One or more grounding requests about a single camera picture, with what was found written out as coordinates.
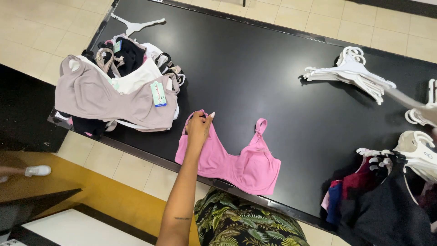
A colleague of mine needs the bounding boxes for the person's leaf-print clothing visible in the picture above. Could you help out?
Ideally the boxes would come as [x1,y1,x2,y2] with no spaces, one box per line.
[194,187,310,246]

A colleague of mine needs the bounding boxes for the bunch of white hangers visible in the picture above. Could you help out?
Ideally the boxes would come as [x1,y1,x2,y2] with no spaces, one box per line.
[404,79,437,128]

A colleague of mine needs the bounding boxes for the blurred white hanger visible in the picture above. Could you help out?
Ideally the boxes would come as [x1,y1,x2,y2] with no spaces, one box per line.
[384,87,426,110]

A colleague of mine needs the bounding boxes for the beige bra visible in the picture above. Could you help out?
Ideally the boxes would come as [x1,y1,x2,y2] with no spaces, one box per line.
[95,48,125,78]

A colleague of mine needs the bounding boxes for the black garment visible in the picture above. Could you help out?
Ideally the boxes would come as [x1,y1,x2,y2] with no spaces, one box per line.
[336,155,437,246]

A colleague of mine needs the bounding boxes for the maroon garment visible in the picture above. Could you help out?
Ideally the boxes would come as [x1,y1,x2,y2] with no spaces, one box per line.
[342,160,378,201]

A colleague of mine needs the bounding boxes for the white bra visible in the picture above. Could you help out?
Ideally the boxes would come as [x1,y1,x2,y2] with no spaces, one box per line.
[77,56,165,95]

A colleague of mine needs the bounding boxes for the taupe bra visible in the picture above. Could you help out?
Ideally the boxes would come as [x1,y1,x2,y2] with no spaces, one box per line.
[55,55,180,132]

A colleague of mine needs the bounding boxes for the white bench top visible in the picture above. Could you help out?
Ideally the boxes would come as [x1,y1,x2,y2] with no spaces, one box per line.
[21,209,155,246]

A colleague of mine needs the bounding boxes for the stack of white hangers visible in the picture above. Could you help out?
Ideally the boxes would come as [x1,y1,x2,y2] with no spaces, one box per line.
[303,46,397,106]

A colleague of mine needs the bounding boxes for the large teal paper tag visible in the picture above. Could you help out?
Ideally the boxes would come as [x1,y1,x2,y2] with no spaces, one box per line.
[150,81,168,108]

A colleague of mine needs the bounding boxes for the person's left hand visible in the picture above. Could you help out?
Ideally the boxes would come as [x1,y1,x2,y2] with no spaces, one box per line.
[185,112,216,148]

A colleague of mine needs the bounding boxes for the pink bra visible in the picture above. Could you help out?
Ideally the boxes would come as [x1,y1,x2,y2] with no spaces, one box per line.
[174,109,281,196]

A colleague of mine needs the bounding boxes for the black bra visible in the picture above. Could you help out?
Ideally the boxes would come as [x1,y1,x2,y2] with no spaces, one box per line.
[102,37,147,78]

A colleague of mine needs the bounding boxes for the blue garment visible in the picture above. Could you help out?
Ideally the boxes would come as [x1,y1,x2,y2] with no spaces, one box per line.
[325,182,344,225]

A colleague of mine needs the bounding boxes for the white hangers in garments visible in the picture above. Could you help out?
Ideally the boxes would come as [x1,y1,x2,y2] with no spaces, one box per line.
[356,131,437,185]

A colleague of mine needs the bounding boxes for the black cabinet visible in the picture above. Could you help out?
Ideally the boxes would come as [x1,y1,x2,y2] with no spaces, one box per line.
[0,64,69,153]

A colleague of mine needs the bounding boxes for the single white plastic hanger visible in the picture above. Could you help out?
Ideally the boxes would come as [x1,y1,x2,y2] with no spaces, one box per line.
[110,13,167,37]

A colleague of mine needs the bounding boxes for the black clothes under bras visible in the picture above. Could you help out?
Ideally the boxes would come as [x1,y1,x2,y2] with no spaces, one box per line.
[55,110,118,138]

